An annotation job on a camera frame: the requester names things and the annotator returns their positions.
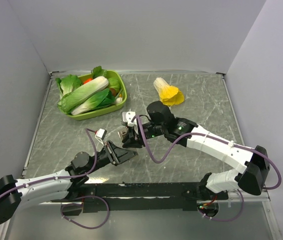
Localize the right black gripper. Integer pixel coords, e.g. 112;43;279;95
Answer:
122;120;166;149

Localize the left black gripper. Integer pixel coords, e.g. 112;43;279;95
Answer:
85;139;137;174

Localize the white remote control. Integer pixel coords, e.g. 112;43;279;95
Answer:
117;128;129;143

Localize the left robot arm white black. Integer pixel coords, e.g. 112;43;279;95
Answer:
0;141;138;225

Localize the bok choy toy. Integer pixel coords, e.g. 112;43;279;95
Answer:
70;88;110;116

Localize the green plastic tray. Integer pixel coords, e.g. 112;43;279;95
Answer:
61;66;127;121

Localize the round green cabbage toy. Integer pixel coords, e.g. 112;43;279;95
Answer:
107;77;121;93

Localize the yellow cabbage toy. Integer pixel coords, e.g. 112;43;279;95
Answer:
153;77;185;107

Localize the large napa cabbage toy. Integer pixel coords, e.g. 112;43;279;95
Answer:
57;76;109;114

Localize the red tomato toy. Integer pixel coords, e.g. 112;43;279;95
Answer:
83;78;93;84

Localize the green leaf lettuce toy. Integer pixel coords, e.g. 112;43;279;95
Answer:
55;74;83;99

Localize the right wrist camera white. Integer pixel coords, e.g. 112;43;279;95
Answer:
121;111;138;131

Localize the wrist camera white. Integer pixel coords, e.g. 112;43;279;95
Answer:
121;111;138;131
94;128;107;145

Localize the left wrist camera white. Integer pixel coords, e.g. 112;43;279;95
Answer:
94;128;107;145

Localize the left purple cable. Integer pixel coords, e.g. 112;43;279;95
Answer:
0;128;99;221

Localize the purple cable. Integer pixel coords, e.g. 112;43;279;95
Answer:
131;114;282;191
0;128;99;221

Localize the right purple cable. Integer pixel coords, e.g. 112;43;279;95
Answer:
131;114;282;191

